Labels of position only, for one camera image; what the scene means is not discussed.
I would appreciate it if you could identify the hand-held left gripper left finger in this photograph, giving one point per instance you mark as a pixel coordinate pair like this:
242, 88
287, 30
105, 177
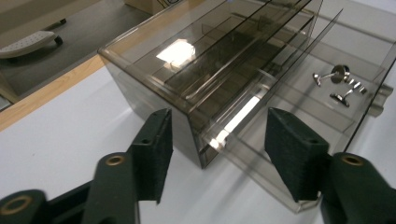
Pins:
152, 155

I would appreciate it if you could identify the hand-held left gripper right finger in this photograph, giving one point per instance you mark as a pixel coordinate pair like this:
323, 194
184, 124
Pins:
295, 152

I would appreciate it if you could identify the silver cufflink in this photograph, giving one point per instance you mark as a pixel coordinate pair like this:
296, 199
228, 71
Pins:
336, 74
341, 99

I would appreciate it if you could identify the smoky transparent drawer case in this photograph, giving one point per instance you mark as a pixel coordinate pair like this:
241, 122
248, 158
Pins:
174, 77

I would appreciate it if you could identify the wooden table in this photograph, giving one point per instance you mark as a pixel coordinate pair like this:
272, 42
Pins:
62, 83

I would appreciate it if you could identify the office chair base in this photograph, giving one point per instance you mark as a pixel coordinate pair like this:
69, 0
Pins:
28, 43

